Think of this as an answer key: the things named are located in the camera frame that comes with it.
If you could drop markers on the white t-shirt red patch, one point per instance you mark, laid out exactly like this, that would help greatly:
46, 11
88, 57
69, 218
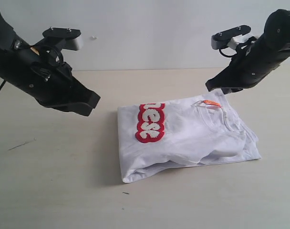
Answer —
181, 133

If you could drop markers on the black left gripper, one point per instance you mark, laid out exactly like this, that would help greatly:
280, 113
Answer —
40, 71

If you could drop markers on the orange neck label tag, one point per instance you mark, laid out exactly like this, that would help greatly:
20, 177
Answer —
212, 103

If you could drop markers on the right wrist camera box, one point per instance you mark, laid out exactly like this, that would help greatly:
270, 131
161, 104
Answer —
233, 37

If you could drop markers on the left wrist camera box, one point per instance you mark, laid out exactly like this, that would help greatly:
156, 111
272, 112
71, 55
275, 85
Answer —
64, 38

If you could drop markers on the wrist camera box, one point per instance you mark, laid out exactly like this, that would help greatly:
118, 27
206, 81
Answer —
233, 37
64, 38

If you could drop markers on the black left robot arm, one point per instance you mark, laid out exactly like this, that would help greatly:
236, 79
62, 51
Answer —
8, 36

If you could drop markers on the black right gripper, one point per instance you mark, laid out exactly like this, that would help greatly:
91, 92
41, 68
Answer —
248, 68

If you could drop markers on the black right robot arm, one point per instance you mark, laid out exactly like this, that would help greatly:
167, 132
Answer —
276, 32

